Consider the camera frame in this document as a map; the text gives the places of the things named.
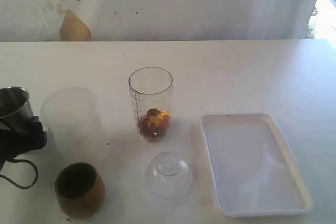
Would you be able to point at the translucent plastic cup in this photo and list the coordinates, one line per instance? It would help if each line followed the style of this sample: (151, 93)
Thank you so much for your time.
(73, 122)

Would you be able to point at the clear dome shaker lid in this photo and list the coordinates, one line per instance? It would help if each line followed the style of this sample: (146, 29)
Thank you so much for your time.
(168, 176)

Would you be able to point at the white rectangular tray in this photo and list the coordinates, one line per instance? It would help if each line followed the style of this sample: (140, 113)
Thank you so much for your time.
(254, 172)

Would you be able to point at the stainless steel cup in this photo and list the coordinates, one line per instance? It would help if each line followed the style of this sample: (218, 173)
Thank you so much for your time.
(15, 109)

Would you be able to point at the clear plastic shaker cup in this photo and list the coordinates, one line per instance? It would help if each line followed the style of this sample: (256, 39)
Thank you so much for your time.
(150, 87)

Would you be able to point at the brown wooden cup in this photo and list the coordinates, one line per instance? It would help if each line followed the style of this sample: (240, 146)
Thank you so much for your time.
(80, 191)

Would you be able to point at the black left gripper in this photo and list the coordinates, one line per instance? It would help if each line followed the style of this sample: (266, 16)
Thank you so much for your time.
(15, 143)

